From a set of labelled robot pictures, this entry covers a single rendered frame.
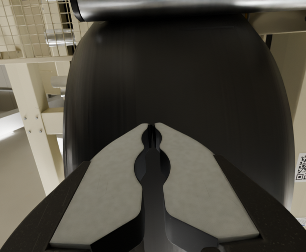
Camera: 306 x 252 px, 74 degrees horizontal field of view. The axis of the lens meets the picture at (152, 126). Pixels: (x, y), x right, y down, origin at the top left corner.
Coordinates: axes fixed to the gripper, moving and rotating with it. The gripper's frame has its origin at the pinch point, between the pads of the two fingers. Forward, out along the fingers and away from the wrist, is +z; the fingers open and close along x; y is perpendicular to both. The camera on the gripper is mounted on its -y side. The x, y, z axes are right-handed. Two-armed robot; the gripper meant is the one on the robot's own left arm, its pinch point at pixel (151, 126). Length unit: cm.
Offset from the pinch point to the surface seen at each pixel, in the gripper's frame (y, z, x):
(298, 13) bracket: -4.9, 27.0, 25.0
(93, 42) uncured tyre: -3.3, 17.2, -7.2
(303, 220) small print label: 40, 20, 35
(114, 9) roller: -6.8, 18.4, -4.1
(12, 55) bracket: 6, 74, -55
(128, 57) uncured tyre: -1.7, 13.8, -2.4
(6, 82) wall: 233, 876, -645
